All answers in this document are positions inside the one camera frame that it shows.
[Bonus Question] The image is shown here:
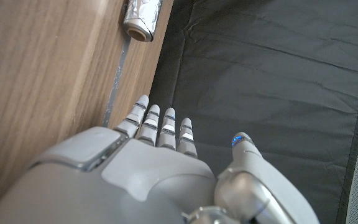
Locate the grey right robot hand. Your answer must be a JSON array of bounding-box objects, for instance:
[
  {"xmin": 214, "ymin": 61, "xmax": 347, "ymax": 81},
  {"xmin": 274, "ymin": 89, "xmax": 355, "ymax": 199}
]
[{"xmin": 0, "ymin": 94, "xmax": 321, "ymax": 224}]

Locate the silver foil bag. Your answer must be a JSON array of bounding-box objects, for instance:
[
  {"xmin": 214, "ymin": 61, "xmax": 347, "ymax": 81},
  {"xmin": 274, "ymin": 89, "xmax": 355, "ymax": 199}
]
[{"xmin": 122, "ymin": 0, "xmax": 164, "ymax": 43}]

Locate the grey tape outline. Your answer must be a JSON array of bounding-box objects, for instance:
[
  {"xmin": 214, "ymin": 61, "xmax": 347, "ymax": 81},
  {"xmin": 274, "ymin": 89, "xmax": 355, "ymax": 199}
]
[{"xmin": 102, "ymin": 34, "xmax": 132, "ymax": 128}]

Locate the black backdrop cloth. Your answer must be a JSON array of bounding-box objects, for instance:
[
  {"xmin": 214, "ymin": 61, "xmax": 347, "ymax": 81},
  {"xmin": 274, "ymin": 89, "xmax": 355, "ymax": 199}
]
[{"xmin": 149, "ymin": 0, "xmax": 358, "ymax": 224}]

